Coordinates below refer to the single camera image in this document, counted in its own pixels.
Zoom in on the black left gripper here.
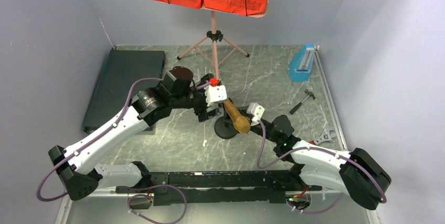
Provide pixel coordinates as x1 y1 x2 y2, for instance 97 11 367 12
171 74 221 121

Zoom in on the gold microphone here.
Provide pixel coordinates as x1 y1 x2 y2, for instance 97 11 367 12
223 100 251 134

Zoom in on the black microphone stand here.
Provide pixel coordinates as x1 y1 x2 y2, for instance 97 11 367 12
214 116 239 140

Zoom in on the blue metronome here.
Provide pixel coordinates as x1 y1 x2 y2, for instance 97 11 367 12
288 44 315 82

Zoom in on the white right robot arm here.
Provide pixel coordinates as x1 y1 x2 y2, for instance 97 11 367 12
250 115 392 210

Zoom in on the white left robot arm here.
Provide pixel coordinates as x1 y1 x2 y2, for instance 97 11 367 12
48 66 228 200

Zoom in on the small black hammer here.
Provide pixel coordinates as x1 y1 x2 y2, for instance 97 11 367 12
289 89 315 115

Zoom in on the red adjustable wrench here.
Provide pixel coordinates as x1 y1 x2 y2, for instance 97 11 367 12
310 127 337 145

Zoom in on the dark blue audio receiver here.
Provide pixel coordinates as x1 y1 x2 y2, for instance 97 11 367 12
82 49 166 134

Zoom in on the pink music stand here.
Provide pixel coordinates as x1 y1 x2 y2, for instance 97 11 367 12
176 5 250 79

